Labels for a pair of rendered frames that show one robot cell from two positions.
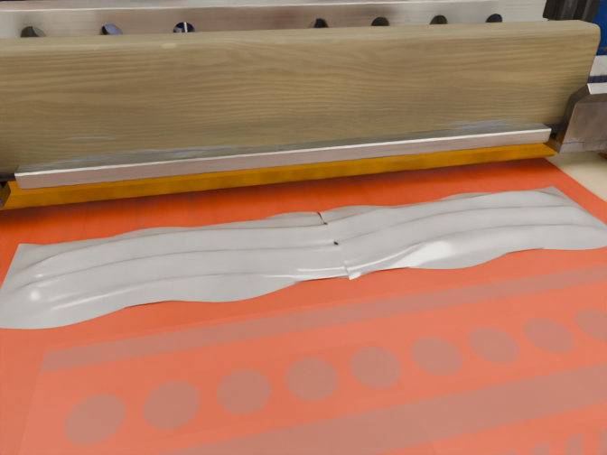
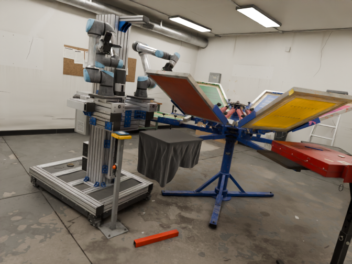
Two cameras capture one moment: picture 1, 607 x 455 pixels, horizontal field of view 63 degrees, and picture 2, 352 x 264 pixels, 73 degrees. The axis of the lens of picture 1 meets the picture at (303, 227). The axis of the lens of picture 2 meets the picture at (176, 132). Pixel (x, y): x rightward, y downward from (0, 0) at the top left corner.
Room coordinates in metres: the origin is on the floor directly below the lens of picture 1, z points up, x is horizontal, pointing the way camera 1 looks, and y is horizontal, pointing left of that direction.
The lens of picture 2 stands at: (-0.76, -2.36, 1.47)
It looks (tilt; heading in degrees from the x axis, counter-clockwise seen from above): 12 degrees down; 72
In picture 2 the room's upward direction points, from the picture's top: 8 degrees clockwise
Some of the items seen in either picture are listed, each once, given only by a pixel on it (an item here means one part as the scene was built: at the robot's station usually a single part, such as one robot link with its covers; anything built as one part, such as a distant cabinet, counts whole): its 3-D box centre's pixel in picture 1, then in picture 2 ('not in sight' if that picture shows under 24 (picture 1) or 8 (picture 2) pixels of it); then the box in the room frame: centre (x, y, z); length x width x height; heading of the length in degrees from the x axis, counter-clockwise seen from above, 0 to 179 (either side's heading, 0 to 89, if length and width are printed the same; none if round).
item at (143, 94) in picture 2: not in sight; (141, 92); (-0.38, 0.33, 1.31); 0.15 x 0.15 x 0.10
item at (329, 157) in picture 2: not in sight; (321, 158); (0.84, -1.03, 1.06); 0.61 x 0.46 x 0.12; 88
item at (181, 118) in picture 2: not in sight; (169, 111); (0.13, 0.87, 1.05); 1.08 x 0.61 x 0.23; 148
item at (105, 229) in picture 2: not in sight; (117, 183); (-0.59, -0.26, 0.48); 0.22 x 0.22 x 0.96; 28
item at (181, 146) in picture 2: not in sight; (183, 161); (0.01, -0.32, 0.74); 0.46 x 0.04 x 0.42; 28
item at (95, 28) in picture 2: not in sight; (93, 52); (-0.88, -0.02, 1.63); 0.15 x 0.12 x 0.55; 14
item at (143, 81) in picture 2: not in sight; (142, 81); (-0.37, 0.33, 1.42); 0.13 x 0.12 x 0.14; 41
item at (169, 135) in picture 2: not in sight; (171, 135); (-0.09, -0.13, 0.95); 0.48 x 0.44 x 0.01; 28
